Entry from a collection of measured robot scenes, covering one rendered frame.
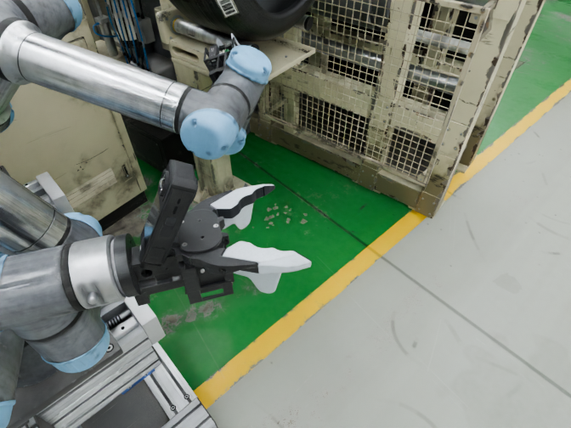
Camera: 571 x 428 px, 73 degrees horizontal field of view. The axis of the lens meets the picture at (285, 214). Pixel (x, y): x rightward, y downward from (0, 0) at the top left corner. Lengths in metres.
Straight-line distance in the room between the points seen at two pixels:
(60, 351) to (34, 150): 1.22
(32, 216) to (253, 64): 0.39
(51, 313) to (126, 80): 0.34
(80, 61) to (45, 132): 1.03
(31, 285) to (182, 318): 1.21
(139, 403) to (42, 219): 0.84
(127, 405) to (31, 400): 0.53
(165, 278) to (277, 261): 0.14
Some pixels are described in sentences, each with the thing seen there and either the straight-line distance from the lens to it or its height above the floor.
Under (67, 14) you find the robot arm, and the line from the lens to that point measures 0.86.
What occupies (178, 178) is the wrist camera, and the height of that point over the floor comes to 1.16.
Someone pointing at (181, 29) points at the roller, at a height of 0.90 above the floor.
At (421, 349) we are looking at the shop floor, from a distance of 1.61.
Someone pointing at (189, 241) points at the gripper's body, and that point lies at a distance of 0.43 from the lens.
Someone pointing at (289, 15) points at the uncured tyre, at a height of 0.97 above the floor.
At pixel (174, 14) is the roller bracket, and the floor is 0.94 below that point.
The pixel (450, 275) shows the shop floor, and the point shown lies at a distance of 1.84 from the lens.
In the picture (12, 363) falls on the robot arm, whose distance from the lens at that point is 0.66.
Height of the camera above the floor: 1.40
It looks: 46 degrees down
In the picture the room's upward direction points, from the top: straight up
